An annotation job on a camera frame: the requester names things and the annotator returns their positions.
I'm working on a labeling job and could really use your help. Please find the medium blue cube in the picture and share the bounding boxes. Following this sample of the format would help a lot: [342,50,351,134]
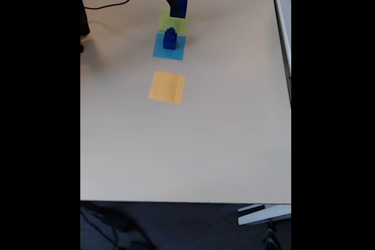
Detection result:
[162,37,178,50]

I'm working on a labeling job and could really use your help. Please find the orange paper square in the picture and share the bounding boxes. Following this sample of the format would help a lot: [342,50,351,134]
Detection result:
[148,70,188,105]

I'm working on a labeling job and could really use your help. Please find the light blue paper square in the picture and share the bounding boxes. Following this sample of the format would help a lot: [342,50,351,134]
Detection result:
[152,32,187,61]

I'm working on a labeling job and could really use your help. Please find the large blue cube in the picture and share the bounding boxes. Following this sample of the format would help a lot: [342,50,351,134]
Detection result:
[169,0,189,19]

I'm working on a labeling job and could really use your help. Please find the black floor cable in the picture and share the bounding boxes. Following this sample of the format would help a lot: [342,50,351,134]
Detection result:
[80,204,153,250]

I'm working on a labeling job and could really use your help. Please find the black stand leg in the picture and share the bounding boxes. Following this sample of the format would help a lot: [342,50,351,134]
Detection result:
[262,222,282,250]

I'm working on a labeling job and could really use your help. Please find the green paper square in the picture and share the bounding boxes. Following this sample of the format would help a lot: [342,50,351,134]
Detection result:
[158,8,190,35]

